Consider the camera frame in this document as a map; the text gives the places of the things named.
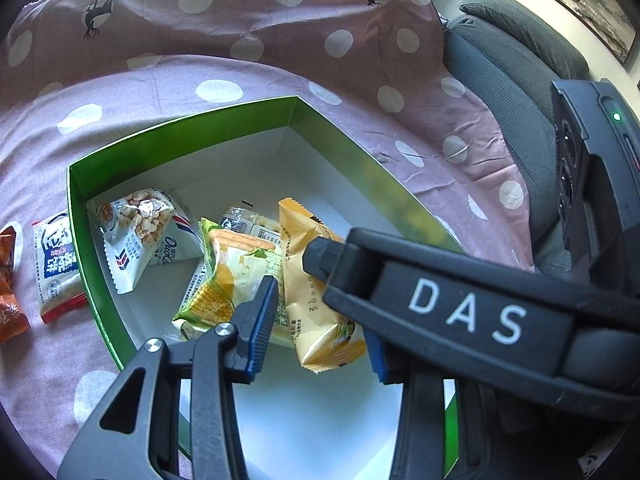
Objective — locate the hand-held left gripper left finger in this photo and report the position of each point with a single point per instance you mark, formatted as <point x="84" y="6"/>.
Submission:
<point x="262" y="330"/>

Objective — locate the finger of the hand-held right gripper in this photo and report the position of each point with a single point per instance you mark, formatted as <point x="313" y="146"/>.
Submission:
<point x="335" y="265"/>

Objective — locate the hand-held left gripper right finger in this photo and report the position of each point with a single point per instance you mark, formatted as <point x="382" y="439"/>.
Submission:
<point x="381" y="362"/>

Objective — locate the green yellow corn snack packet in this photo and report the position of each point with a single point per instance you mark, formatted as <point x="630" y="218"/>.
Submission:
<point x="225" y="270"/>

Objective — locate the green cardboard box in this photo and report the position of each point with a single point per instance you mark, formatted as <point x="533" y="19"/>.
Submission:
<point x="310" y="420"/>

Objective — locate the clear sesame bar packet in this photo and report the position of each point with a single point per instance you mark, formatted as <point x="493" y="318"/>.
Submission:
<point x="250" y="222"/>

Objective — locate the white oat snack packet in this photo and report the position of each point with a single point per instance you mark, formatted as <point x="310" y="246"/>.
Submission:
<point x="140" y="240"/>

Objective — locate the white packet with blue label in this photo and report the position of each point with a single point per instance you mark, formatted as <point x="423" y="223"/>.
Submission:
<point x="57" y="265"/>

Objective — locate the pink polka dot blanket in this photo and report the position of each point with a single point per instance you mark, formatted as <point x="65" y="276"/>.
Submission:
<point x="300" y="50"/>

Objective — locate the grey sofa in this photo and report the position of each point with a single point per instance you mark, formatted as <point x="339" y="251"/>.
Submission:
<point x="510" y="85"/>

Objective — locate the orange brown snack packet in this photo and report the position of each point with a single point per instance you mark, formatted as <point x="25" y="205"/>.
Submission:
<point x="10" y="305"/>

